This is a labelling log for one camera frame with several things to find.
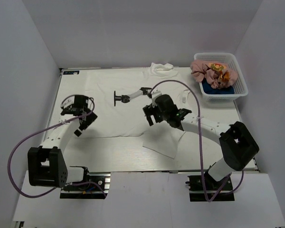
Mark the white t shirt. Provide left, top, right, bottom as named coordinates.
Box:
left=83, top=64, right=189, bottom=159

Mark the pink printed t shirt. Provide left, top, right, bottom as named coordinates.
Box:
left=190, top=59, right=238, bottom=89

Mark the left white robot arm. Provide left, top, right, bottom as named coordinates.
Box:
left=28, top=95, right=97, bottom=190

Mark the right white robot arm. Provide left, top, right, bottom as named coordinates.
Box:
left=142, top=95, right=259, bottom=190

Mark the blue label sticker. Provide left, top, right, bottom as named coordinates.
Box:
left=63, top=70, right=80, bottom=75

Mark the blue t shirt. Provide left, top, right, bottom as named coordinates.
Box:
left=202, top=80, right=235, bottom=95

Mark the white plastic basket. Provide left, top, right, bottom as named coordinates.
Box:
left=194, top=52, right=248, bottom=101

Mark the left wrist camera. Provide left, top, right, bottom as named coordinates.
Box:
left=60, top=95, right=75, bottom=109

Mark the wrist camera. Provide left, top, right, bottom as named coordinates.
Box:
left=60, top=95, right=75, bottom=109
left=150, top=90, right=162, bottom=99

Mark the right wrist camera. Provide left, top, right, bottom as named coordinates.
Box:
left=150, top=90, right=162, bottom=99

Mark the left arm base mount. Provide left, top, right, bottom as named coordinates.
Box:
left=60, top=173, right=111, bottom=200

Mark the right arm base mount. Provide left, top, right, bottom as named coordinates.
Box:
left=186, top=175, right=235, bottom=202

